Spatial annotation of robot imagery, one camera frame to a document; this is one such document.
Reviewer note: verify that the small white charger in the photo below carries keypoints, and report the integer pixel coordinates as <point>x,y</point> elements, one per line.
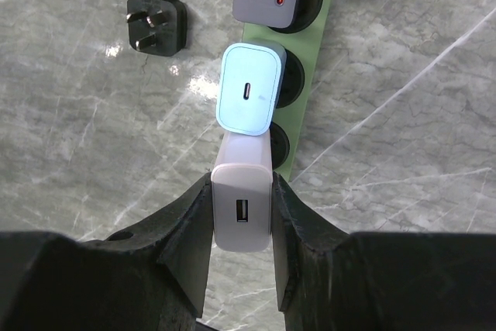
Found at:
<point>242,180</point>

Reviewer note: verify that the blue charger plug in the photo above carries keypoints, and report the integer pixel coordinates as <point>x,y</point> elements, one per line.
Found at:
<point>249,86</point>

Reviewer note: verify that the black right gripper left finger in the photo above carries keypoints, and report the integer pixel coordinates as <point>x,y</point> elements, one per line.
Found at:
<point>151,275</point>

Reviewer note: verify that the green power strip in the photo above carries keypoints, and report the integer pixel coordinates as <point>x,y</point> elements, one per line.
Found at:
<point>302,41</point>

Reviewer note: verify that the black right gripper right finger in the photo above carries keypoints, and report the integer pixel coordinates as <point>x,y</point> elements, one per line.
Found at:
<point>327,279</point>

